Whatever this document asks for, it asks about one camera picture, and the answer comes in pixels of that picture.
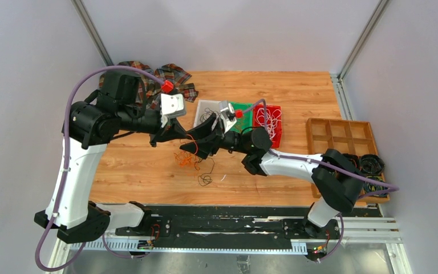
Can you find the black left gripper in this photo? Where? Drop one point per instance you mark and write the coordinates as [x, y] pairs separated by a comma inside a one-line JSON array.
[[175, 131]]

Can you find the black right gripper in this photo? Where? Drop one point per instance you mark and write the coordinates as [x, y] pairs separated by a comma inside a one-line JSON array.
[[207, 146]]

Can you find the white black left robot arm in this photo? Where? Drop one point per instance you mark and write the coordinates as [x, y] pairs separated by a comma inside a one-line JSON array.
[[88, 128]]

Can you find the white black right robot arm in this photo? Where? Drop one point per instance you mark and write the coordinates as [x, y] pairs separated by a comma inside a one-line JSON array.
[[338, 180]]

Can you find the white plastic bin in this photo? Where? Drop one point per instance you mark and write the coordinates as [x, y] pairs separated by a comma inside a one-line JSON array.
[[205, 109]]

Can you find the plaid flannel shirt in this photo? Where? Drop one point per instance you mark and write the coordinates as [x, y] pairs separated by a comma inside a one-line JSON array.
[[171, 72]]

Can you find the green plastic bin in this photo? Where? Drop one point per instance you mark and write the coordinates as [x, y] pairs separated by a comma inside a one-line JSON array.
[[245, 120]]

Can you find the red plastic bin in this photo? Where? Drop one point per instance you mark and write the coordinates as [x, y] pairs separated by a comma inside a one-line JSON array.
[[272, 118]]

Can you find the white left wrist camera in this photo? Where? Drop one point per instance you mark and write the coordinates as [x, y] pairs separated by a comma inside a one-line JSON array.
[[171, 106]]

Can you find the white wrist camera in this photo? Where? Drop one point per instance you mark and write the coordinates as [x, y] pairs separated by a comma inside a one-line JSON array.
[[171, 106], [227, 115]]

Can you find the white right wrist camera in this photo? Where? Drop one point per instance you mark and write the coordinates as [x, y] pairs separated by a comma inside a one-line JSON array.
[[227, 115]]

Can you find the black mounting rail base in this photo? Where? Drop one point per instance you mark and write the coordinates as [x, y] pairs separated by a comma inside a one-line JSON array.
[[224, 229]]

